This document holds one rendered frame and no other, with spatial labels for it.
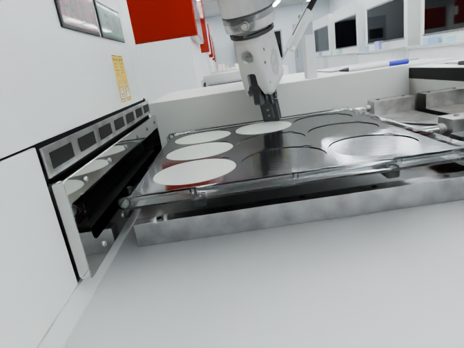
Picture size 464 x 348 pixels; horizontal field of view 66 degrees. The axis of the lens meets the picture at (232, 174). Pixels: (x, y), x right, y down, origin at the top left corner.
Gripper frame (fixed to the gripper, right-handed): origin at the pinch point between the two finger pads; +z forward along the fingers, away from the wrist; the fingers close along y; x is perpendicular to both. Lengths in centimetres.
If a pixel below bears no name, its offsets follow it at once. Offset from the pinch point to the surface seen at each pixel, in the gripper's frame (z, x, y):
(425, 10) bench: 162, -63, 573
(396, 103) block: 6.0, -21.7, 9.8
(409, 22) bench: 190, -43, 618
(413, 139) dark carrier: -4.4, -23.5, -18.4
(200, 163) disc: -7.3, 1.2, -26.0
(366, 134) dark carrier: -3.3, -18.0, -15.1
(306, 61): -3.7, -5.3, 12.6
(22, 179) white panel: -20.1, 3.2, -44.5
